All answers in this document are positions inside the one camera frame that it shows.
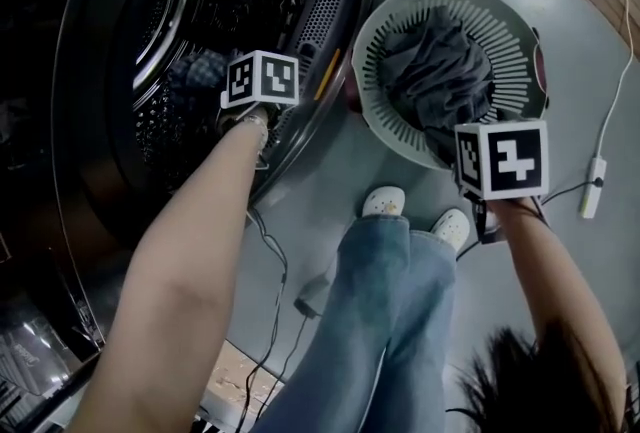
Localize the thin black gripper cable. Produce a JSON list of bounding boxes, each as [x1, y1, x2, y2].
[[239, 208, 289, 433]]

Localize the person's right white shoe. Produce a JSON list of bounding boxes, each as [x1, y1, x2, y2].
[[430, 208, 471, 252]]

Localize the person's blue jeans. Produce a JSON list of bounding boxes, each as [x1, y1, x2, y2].
[[249, 215, 459, 433]]

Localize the black washing machine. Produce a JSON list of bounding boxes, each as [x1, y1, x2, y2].
[[0, 0, 381, 422]]

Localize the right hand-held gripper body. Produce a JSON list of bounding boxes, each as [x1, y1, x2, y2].
[[453, 119, 551, 202]]

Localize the person's left forearm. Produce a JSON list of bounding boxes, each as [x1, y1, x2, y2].
[[74, 120, 269, 433]]

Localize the white power strip with cable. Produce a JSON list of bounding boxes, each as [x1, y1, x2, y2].
[[579, 0, 636, 221]]

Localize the person's right forearm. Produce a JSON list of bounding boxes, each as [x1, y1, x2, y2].
[[487, 198, 629, 433]]

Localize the green laundry basket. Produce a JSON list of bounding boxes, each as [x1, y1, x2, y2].
[[352, 0, 551, 170]]

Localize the light checkered shirt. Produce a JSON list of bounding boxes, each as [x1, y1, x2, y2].
[[169, 49, 241, 95]]

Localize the person's white shoe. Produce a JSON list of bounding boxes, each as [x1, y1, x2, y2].
[[362, 185, 406, 218], [430, 208, 471, 252]]

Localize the dark grey garment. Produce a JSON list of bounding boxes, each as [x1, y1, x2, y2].
[[382, 5, 496, 157]]

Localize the silver wrist bracelet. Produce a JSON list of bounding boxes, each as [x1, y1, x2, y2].
[[218, 110, 271, 147]]

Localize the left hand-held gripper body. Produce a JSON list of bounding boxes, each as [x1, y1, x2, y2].
[[220, 49, 301, 110]]

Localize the black cable with connector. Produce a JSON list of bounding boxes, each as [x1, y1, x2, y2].
[[259, 293, 321, 422]]

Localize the person's left white shoe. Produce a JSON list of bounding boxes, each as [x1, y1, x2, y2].
[[362, 185, 406, 218]]

